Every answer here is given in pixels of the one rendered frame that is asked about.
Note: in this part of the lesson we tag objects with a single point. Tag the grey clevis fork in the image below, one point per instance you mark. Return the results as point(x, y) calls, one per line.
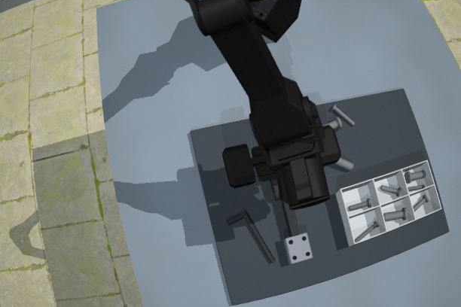
point(274, 186)

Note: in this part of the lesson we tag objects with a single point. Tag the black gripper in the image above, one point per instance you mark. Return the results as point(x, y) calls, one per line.
point(239, 165)

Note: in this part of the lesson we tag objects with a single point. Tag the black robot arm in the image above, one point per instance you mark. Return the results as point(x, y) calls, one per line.
point(279, 112)

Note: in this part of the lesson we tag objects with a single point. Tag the grey headed pin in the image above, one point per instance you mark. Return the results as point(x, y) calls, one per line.
point(414, 176)
point(424, 199)
point(360, 205)
point(396, 215)
point(391, 190)
point(336, 123)
point(343, 115)
point(416, 187)
point(367, 231)
point(344, 164)

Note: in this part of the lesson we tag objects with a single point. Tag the dark grey l-shaped hex key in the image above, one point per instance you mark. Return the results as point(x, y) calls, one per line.
point(254, 231)

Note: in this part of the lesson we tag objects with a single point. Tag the white compartment tray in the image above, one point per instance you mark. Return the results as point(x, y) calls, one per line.
point(358, 221)

